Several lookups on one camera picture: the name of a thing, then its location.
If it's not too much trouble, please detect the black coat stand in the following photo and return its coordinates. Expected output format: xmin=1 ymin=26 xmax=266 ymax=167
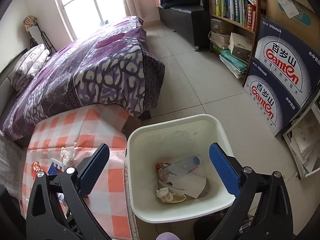
xmin=23 ymin=15 xmax=57 ymax=55

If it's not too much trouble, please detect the ganten water carton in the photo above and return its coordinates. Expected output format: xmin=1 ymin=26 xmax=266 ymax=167
xmin=244 ymin=59 xmax=300 ymax=136
xmin=255 ymin=20 xmax=319 ymax=107

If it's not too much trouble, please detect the white floral paper cup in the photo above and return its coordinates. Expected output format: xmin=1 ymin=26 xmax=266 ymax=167
xmin=158 ymin=173 xmax=207 ymax=203

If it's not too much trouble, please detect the clear plastic bottle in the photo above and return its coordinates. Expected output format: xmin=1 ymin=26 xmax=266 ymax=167
xmin=156 ymin=155 xmax=201 ymax=183

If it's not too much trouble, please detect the dark storage bench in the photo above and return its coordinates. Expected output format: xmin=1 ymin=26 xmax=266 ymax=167
xmin=158 ymin=5 xmax=210 ymax=51

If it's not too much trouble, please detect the crumpled white paper ball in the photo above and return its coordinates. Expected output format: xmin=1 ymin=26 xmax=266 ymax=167
xmin=57 ymin=193 xmax=67 ymax=206

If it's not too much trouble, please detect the purple patterned bed quilt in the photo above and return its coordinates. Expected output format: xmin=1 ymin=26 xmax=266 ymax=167
xmin=1 ymin=16 xmax=165 ymax=141

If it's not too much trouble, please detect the window with white frame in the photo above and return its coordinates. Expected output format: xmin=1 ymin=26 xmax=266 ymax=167
xmin=56 ymin=0 xmax=126 ymax=40

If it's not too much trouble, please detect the tissue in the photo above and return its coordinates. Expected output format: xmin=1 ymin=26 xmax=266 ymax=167
xmin=60 ymin=147 xmax=75 ymax=170
xmin=156 ymin=187 xmax=175 ymax=203

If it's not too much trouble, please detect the operator fingertip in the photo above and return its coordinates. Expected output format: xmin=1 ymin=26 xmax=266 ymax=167
xmin=156 ymin=232 xmax=181 ymax=240

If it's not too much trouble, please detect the white plastic trash bin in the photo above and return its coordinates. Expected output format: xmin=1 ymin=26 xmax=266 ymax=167
xmin=127 ymin=114 xmax=235 ymax=224

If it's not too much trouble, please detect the red crushed paper cup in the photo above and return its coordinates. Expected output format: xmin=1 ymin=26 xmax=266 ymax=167
xmin=31 ymin=161 xmax=43 ymax=180

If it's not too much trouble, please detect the blue snack box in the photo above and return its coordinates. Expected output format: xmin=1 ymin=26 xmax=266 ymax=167
xmin=48 ymin=163 xmax=58 ymax=176

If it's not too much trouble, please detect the orange white checkered tablecloth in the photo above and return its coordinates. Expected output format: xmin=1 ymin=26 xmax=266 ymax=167
xmin=21 ymin=105 xmax=132 ymax=239

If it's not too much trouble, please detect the brown cardboard box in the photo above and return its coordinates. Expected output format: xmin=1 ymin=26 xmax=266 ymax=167
xmin=266 ymin=0 xmax=319 ymax=51

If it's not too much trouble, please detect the stack of papers right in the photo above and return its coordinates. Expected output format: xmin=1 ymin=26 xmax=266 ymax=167
xmin=283 ymin=103 xmax=319 ymax=179

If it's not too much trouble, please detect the upper Ganten water carton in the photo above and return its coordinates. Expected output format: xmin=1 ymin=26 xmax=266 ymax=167
xmin=255 ymin=20 xmax=319 ymax=107

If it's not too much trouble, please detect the patterned pillow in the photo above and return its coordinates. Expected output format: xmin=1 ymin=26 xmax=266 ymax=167
xmin=10 ymin=44 xmax=49 ymax=93

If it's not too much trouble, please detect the wooden bookshelf with books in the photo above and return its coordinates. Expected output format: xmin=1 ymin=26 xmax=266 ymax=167
xmin=209 ymin=0 xmax=266 ymax=82

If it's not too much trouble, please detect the dark wooden bed headboard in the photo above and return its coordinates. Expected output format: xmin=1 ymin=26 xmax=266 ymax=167
xmin=0 ymin=48 xmax=28 ymax=127

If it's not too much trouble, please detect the white foam puzzle strip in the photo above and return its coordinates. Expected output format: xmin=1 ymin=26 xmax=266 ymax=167
xmin=50 ymin=158 xmax=65 ymax=172

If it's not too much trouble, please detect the white box on shelf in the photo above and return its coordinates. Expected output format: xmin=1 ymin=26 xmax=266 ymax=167
xmin=228 ymin=33 xmax=253 ymax=61

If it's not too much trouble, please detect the lower Ganten water carton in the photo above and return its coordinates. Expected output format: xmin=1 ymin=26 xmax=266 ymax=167
xmin=244 ymin=59 xmax=300 ymax=136

